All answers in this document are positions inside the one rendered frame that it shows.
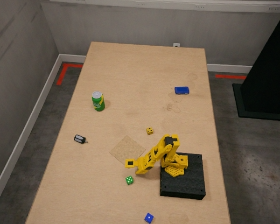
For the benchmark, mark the blue die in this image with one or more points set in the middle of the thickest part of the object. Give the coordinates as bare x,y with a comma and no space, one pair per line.
149,218

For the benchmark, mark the green soda can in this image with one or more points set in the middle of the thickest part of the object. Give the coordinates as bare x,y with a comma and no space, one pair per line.
98,101

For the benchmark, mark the yellow die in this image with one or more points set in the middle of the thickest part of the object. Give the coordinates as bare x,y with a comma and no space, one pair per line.
149,131

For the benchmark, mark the blue rectangular case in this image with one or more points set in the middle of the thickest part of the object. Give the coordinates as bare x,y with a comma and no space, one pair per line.
181,90

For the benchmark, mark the green die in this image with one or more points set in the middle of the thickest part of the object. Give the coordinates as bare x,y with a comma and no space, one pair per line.
129,180

